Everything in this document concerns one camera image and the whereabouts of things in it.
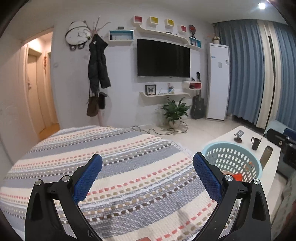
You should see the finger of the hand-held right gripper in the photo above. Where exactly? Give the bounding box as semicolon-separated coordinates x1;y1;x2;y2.
264;128;296;149

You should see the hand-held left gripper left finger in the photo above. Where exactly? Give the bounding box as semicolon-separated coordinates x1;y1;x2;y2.
24;153;103;241

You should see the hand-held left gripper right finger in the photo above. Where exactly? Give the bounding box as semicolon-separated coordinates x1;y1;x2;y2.
192;152;271;241

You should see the light blue plastic basket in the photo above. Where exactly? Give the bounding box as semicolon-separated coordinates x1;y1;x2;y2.
201;142;263;186

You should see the light blue sofa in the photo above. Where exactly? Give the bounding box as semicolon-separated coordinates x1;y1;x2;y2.
264;119;287;135

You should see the black mug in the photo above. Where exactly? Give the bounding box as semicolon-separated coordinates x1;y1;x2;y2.
251;137;263;151

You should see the metal thermos flask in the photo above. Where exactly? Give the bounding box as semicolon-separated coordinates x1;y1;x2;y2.
259;146;273;172

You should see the white coffee table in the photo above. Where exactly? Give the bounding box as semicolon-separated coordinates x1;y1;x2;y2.
213;125;281;197

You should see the phone stand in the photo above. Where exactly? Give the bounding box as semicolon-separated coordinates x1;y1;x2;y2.
233;130;245;143

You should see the pink patterned cloth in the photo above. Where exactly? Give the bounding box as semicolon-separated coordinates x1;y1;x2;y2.
280;181;296;232

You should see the striped woven blanket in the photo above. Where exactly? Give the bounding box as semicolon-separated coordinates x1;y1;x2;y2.
0;125;238;241

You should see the pink coat rack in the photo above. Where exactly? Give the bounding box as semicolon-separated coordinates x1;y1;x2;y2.
89;16;111;127

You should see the brown hanging bag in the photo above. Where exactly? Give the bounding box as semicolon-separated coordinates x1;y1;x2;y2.
87;94;100;116

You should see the black guitar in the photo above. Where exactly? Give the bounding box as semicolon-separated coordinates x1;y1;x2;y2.
193;72;205;119

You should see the green potted plant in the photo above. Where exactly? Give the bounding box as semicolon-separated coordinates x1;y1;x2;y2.
159;97;191;128

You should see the blue white curtain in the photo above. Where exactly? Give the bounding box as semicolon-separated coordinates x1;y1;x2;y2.
211;20;296;130

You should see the small black hanging bag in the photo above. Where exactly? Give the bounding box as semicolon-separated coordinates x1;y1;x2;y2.
98;92;108;109

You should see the white standing air conditioner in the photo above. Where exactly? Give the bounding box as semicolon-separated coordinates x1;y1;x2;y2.
206;43;230;121

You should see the red white box shelf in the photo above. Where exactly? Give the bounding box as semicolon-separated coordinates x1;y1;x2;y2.
182;81;203;90

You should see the wooden hallway door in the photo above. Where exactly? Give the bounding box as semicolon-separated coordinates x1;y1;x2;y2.
26;46;45;132

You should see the black hanging coat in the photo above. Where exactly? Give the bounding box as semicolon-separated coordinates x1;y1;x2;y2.
88;34;111;93

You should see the black flat television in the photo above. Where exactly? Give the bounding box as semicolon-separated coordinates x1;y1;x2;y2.
137;39;191;78

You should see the blue white box shelf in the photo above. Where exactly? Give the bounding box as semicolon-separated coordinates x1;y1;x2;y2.
109;30;134;42

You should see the black floor cable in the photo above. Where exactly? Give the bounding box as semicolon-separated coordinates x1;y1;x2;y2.
132;120;188;135

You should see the round wall clock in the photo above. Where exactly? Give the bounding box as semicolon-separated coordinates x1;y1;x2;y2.
65;21;91;50

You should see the white wavy wall shelf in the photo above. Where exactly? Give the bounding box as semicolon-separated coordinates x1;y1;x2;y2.
139;23;201;50

